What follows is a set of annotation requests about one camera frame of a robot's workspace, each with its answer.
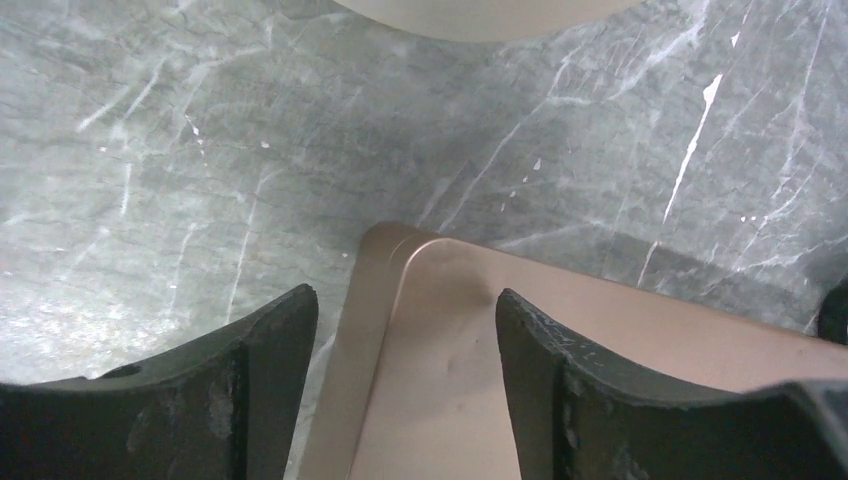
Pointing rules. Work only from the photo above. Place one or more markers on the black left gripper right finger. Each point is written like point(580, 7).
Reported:
point(581, 411)

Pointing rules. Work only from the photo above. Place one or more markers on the brown box lid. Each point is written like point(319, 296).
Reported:
point(414, 389)

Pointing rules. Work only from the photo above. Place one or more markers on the black cookie tray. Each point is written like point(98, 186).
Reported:
point(831, 322)

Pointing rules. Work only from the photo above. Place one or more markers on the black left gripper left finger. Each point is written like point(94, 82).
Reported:
point(222, 406)

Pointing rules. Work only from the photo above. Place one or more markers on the cream cylindrical container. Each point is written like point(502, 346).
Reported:
point(484, 20)

